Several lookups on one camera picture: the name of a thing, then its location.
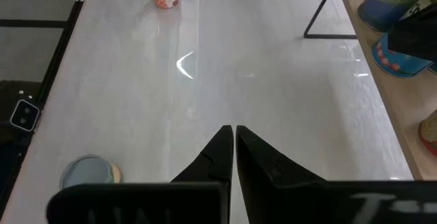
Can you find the small black camera module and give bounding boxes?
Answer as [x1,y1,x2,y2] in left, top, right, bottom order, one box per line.
[9,98,41,132]

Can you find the light blue cherries can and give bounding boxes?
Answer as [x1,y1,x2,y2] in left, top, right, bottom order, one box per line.
[371,0,437,79]

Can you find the black table frame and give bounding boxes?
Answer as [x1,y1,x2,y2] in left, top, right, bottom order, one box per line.
[0,0,95,214]

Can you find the tan and red label can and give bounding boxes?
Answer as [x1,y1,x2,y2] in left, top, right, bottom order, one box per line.
[419,109,437,157]

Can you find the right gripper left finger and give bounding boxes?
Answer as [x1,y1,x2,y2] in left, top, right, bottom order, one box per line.
[169,124,235,184]

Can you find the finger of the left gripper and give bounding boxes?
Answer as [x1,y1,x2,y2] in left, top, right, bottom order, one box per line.
[387,0,437,63]

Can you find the white glossy surface sheet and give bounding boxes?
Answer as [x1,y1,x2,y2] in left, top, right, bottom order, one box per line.
[0,0,416,224]

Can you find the blue peas can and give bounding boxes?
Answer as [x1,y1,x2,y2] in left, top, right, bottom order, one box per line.
[357,0,437,33]

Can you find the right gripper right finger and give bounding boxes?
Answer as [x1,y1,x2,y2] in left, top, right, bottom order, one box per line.
[235,125,328,189]

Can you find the green peach label can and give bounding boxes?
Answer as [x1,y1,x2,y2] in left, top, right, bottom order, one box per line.
[58,154,123,188]

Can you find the wooden shelf black metal legs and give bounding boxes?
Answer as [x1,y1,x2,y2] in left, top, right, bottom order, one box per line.
[302,0,437,181]

